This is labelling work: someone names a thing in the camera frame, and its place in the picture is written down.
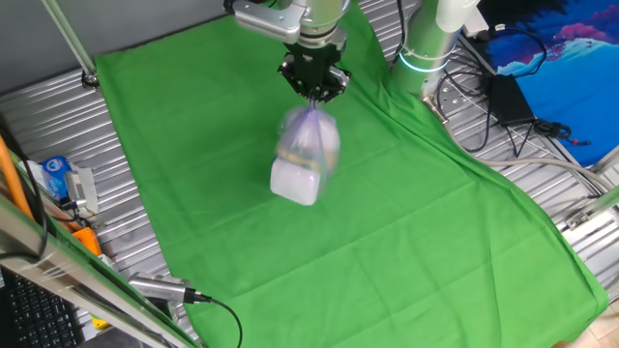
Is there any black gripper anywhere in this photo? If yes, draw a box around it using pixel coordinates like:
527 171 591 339
277 42 352 103

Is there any clear plastic bag of things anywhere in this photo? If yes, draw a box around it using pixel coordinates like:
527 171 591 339
269 99 341 208

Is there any white power strip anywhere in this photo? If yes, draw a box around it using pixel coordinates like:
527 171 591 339
461 7 490 43

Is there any green cloth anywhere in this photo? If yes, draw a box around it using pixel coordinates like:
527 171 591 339
94 2 610 348

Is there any black power adapter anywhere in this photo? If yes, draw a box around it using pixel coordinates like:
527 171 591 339
486 73 537 128

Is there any thin aluminium pole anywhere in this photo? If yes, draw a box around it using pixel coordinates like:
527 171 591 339
41 0 101 89

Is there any blue picture poster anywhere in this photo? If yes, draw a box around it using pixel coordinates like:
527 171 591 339
483 0 619 168

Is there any blue tissue pack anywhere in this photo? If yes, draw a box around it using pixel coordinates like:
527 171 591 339
38 155 74 202

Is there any orange box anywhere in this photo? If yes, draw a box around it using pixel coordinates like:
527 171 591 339
71 226 103 257

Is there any white plastic pack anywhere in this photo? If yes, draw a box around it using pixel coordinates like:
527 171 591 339
21 159 49 194

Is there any orange tube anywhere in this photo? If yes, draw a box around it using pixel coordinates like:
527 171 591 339
0 134 35 221

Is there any black keyboard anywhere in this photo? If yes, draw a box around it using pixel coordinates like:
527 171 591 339
0 270 86 348

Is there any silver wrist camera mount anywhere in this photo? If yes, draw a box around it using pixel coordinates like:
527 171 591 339
222 0 304 45

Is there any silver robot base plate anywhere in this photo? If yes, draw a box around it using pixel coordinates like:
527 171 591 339
420 76 468 115

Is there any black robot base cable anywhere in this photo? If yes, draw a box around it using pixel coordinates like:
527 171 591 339
434 67 494 154

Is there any grey robot hose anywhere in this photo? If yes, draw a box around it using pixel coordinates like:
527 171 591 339
422 94 615 194

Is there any black cable red tip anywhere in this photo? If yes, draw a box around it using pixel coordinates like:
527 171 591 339
533 118 592 147

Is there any black camera cable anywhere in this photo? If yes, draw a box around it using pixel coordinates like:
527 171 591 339
183 288 244 348

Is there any silver camera with plug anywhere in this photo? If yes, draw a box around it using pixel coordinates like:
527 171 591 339
128 271 190 305

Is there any silver ribbed camera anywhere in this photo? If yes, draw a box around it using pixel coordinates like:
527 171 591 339
64 168 91 210

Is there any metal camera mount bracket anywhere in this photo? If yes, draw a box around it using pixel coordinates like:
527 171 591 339
57 197 105 231

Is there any small metal corner bracket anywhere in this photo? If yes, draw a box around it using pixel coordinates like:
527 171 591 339
564 210 592 231

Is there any aluminium frame rail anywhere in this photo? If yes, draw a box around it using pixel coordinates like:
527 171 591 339
555 144 619 231

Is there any aluminium frame bar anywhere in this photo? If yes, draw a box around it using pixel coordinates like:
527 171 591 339
0 192 202 348

